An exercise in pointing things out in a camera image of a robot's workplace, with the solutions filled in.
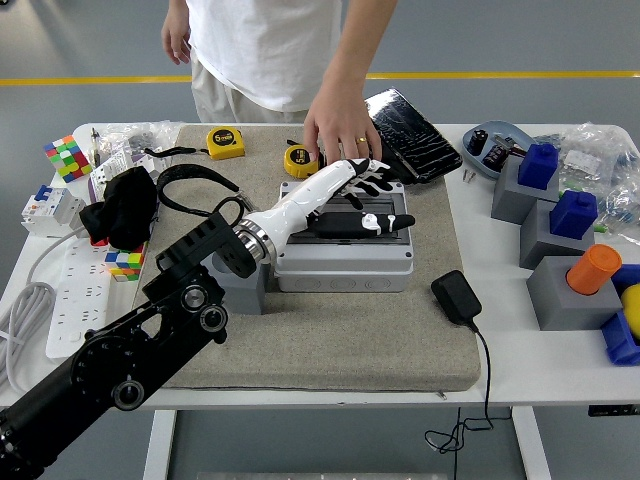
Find person's right hand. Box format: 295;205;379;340
160;12;193;66

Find person's left hand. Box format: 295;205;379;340
303;89;384;164

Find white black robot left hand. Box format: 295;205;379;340
247;158;417;259

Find grey electrical box with lid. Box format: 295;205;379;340
273;180;415;294

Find yellow tape measure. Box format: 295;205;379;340
206;126;247;161
283;143;323;181

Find black glossy flat case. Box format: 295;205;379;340
364;88;464;187

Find person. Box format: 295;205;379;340
185;0;351;124

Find clear plastic bag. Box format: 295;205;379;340
97;119;187;167

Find grey block holder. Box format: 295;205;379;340
202;249;270;317
518;198;597;272
525;255;624;332
490;155;561;226

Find grey-brown mat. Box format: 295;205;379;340
132;123;482;393

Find colourful puzzle cube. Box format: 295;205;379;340
43;134;95;184
104;242;149;282

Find small silver red part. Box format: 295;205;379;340
493;133;527;157

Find blue-grey tray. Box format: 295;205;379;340
461;119;535;182

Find black cloth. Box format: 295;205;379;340
78;166;161;251

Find blue block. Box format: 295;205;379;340
517;143;560;191
549;189;600;239

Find white circuit breaker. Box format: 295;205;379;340
20;183;87;239

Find white power strip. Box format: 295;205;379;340
45;234;117;359

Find clear plastic bags of parts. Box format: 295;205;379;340
532;122;640;234

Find metal table crossbar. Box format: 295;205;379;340
196;471;450;480

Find white table leg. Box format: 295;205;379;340
510;405;552;480
141;409;178;480

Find yellow round object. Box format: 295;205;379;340
619;283;640;342

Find blue plastic bin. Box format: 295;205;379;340
598;264;640;368

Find black table control panel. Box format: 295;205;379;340
587;403;640;418

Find black wrist strap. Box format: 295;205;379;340
143;145;212;159

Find black power adapter with cord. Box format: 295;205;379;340
424;269;496;455

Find white power cable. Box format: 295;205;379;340
0;227;92;397

